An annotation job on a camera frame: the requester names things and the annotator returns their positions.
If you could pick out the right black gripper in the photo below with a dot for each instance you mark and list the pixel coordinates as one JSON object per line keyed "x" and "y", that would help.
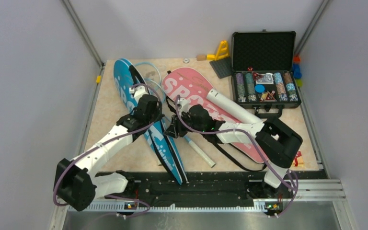
{"x": 174, "y": 130}

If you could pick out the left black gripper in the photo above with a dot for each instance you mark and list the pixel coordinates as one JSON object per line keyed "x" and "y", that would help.
{"x": 159, "y": 115}

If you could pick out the blue badminton racket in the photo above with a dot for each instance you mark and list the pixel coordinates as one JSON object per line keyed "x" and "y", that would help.
{"x": 193, "y": 145}
{"x": 152, "y": 76}

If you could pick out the white shuttlecock tube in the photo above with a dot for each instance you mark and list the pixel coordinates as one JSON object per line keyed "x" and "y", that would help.
{"x": 232, "y": 108}

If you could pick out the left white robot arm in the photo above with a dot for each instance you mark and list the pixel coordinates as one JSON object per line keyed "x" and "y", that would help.
{"x": 76, "y": 180}

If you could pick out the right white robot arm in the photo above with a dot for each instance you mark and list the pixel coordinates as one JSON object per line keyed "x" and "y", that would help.
{"x": 274, "y": 141}

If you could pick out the pink racket cover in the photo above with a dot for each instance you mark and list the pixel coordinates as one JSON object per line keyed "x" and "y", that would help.
{"x": 190, "y": 84}

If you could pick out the small wooden block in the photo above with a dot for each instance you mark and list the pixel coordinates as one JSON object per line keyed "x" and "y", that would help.
{"x": 201, "y": 57}

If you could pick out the dark grey building plate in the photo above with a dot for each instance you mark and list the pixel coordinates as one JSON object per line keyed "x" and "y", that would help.
{"x": 222, "y": 67}

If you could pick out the yellow letter A toy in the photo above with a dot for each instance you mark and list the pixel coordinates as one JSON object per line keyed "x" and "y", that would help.
{"x": 221, "y": 53}

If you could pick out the black poker chip case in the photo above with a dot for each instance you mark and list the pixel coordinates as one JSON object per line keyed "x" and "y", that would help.
{"x": 262, "y": 74}

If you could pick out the red white card box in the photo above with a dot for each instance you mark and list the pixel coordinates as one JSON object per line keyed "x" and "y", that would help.
{"x": 298, "y": 160}

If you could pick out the coloured toys in corner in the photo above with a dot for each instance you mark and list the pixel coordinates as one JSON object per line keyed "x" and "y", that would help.
{"x": 297, "y": 71}

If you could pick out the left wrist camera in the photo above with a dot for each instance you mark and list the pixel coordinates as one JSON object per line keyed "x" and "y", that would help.
{"x": 137, "y": 91}

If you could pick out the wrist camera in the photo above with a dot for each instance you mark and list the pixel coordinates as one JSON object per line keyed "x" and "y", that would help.
{"x": 182, "y": 105}
{"x": 137, "y": 91}

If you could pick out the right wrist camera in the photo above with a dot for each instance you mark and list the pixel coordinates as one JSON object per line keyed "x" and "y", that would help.
{"x": 182, "y": 105}

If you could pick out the yellow clip on frame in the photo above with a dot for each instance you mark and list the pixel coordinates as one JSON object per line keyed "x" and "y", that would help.
{"x": 98, "y": 79}

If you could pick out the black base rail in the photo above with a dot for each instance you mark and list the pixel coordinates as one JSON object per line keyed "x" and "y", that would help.
{"x": 203, "y": 189}

